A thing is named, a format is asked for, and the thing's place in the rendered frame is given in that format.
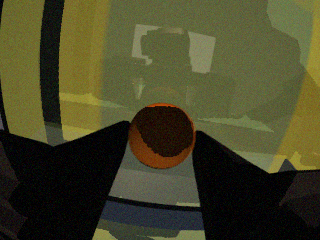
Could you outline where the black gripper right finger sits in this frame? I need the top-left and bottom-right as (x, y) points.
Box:
(192, 131), (320, 240)

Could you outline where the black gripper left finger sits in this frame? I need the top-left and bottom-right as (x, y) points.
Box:
(0, 121), (131, 240)

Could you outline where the dark brown ball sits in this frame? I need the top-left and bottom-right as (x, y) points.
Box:
(128, 103), (193, 169)

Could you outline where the translucent orange ball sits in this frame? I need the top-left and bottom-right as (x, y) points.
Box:
(175, 105), (197, 152)

